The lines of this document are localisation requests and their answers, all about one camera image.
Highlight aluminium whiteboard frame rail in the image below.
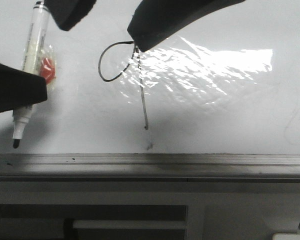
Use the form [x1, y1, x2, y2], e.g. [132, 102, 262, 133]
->
[0, 153, 300, 180]

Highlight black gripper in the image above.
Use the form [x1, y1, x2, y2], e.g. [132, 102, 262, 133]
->
[44, 0, 97, 31]

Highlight white whiteboard marker black tip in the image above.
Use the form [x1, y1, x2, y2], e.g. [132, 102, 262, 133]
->
[11, 0, 50, 149]

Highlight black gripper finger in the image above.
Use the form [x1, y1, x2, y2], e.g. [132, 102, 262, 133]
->
[127, 0, 242, 52]
[0, 63, 48, 113]

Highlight white object bottom right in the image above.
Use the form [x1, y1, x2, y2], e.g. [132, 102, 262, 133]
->
[272, 233, 300, 240]

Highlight white whiteboard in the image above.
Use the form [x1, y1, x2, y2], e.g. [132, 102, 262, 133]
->
[0, 0, 300, 155]

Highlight red magnet taped to marker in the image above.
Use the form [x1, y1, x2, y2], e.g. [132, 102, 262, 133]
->
[39, 44, 57, 93]

